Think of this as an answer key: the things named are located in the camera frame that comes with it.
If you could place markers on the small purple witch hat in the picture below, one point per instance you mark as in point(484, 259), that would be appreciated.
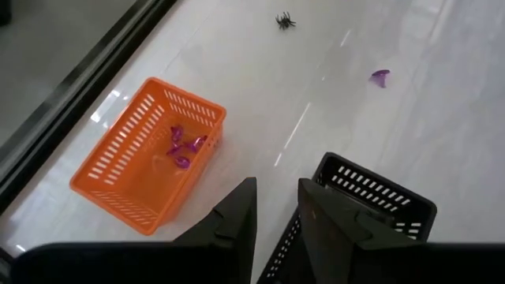
point(173, 150)
point(197, 143)
point(380, 77)
point(182, 161)
point(176, 133)

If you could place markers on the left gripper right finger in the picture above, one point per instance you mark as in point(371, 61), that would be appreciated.
point(331, 225)

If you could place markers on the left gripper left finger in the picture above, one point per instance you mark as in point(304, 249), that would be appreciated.
point(233, 221)

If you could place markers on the black plastic basket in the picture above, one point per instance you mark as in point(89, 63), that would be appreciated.
point(424, 215)

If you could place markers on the small black plastic spider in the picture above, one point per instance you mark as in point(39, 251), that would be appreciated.
point(285, 20)

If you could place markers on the orange plastic basket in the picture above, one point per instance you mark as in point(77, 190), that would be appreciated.
point(130, 189)

